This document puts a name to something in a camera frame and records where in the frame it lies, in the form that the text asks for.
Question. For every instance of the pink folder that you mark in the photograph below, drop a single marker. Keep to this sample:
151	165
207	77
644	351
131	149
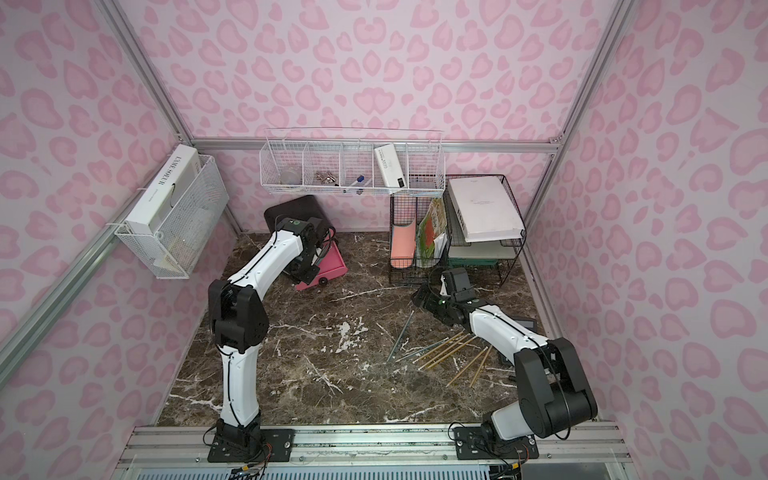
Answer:
403	245

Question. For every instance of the white side wire basket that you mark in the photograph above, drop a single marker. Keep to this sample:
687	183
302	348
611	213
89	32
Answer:
172	252

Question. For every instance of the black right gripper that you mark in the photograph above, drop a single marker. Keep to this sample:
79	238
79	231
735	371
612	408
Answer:
434	303

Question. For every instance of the black wire file rack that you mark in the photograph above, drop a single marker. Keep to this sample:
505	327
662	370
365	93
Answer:
403	209

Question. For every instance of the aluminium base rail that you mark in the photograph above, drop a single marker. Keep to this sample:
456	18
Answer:
593	450

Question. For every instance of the black calculator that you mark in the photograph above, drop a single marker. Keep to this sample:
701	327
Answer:
527	323

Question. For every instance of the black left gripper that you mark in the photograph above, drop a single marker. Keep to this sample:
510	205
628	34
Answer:
312	264

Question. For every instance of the black pink drawer cabinet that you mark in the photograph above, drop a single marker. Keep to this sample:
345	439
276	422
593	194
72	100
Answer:
302	208

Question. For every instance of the white box in basket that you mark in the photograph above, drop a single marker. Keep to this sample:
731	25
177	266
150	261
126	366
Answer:
390	167

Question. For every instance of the black wire paper tray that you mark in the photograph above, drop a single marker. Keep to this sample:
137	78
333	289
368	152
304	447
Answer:
492	257

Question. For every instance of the green red booklet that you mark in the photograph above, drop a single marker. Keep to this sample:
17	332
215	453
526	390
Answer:
432	235

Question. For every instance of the white wire wall basket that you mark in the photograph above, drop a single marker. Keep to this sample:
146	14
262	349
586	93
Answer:
326	160

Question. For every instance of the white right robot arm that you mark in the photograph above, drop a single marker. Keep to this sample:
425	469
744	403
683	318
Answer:
553	392

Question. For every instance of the white book in side basket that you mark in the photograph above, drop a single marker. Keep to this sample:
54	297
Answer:
164	191

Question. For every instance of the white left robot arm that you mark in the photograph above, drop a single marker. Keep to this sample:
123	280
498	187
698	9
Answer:
239	324

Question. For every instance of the blue white marker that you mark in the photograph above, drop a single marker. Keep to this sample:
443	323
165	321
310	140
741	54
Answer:
358	181

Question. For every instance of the white paper stack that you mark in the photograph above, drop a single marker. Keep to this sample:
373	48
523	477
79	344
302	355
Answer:
485	209

